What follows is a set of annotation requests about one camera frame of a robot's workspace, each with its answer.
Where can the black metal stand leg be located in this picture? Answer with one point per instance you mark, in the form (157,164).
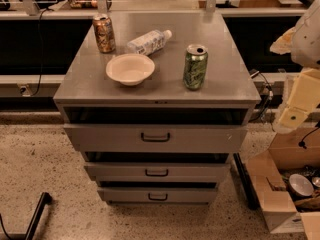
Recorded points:
(44,200)

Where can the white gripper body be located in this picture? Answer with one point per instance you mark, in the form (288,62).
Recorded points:
(308,40)

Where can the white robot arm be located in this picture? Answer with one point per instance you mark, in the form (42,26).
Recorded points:
(303,43)

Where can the orange soda can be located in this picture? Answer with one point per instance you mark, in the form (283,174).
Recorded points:
(104,33)

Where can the clear plastic water bottle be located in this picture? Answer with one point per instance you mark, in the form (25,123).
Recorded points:
(149,43)

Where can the white bowl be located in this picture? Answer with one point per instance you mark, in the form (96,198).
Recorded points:
(130,69)

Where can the grey top drawer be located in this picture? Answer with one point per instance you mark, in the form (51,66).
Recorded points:
(155,138)

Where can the green soda can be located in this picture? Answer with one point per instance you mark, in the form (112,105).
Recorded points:
(196,59)

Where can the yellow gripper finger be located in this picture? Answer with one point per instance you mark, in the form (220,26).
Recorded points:
(292,118)

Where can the grey bottom drawer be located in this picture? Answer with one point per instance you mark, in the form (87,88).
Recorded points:
(156,195)

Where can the cardboard box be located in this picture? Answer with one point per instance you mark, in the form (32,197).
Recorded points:
(284,153)

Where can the grey drawer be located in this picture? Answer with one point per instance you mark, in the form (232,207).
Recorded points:
(156,172)
(155,138)
(156,195)

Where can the grey drawer cabinet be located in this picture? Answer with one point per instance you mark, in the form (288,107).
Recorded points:
(227,97)

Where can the silver bowl in box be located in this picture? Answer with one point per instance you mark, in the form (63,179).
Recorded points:
(300,185)

